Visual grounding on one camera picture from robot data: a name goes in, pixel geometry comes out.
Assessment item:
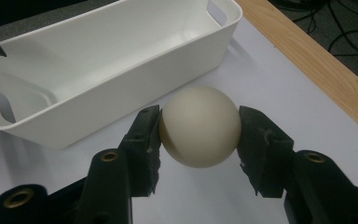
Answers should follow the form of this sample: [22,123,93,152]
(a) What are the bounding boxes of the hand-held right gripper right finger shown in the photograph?
[237,105,296,199]

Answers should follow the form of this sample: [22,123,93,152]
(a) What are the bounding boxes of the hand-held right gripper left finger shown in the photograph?
[117,104,163,198]

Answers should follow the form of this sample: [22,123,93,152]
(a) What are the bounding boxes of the white ball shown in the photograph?
[158,86,242,169]

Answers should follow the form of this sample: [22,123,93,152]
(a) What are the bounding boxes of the white plastic bin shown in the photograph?
[0,0,243,149]

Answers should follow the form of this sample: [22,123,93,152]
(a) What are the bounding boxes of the black floor cables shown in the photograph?
[268,0,358,62]

